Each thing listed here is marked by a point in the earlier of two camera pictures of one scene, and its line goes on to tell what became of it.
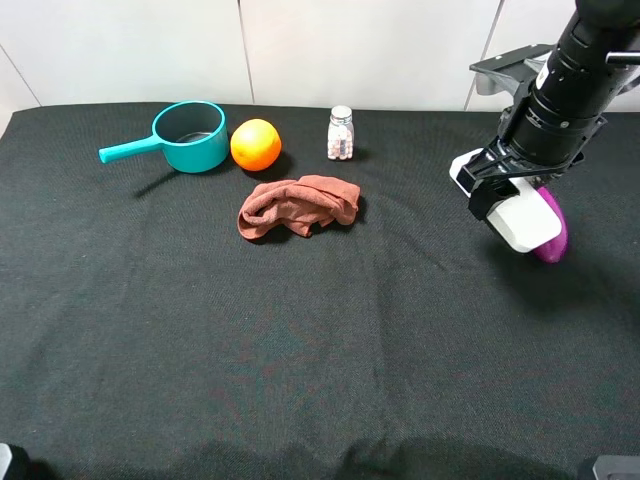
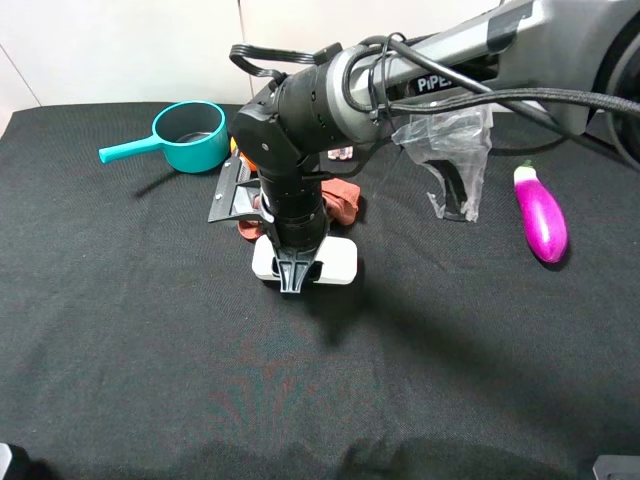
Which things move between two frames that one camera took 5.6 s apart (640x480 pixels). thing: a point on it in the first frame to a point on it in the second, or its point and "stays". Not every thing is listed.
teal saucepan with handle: [192, 135] stays
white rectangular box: [528, 221] to [338, 256]
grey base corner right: [617, 467] stays
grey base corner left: [5, 459] stays
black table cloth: [142, 338] stays
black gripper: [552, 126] to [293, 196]
